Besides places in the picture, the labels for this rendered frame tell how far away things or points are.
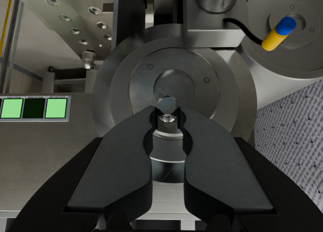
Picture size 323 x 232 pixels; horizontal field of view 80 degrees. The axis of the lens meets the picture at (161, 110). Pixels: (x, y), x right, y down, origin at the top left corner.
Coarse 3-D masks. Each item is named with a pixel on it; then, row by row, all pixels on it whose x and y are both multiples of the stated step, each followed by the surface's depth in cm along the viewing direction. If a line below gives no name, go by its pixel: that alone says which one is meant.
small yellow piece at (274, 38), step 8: (240, 24) 14; (280, 24) 10; (288, 24) 10; (248, 32) 13; (272, 32) 11; (280, 32) 11; (288, 32) 11; (256, 40) 13; (264, 40) 12; (272, 40) 12; (280, 40) 11; (264, 48) 12; (272, 48) 12
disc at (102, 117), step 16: (144, 32) 19; (160, 32) 19; (176, 32) 19; (128, 48) 18; (224, 48) 18; (112, 64) 18; (240, 64) 18; (96, 80) 18; (240, 80) 17; (96, 96) 18; (240, 96) 17; (256, 96) 17; (96, 112) 17; (240, 112) 17; (256, 112) 17; (96, 128) 17; (240, 128) 17; (160, 176) 16; (176, 176) 16
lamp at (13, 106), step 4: (4, 100) 52; (8, 100) 52; (12, 100) 52; (16, 100) 52; (20, 100) 52; (4, 104) 52; (8, 104) 52; (12, 104) 52; (16, 104) 52; (20, 104) 52; (4, 108) 52; (8, 108) 52; (12, 108) 52; (16, 108) 52; (20, 108) 52; (4, 112) 52; (8, 112) 52; (12, 112) 52; (16, 112) 51; (4, 116) 51; (8, 116) 51; (12, 116) 51; (16, 116) 51
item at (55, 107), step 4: (48, 100) 52; (52, 100) 52; (56, 100) 52; (60, 100) 52; (64, 100) 52; (48, 104) 52; (52, 104) 52; (56, 104) 52; (60, 104) 52; (64, 104) 52; (48, 108) 51; (52, 108) 51; (56, 108) 51; (60, 108) 51; (64, 108) 51; (48, 112) 51; (52, 112) 51; (56, 112) 51; (60, 112) 51; (64, 112) 51; (48, 116) 51; (52, 116) 51; (56, 116) 51; (60, 116) 51
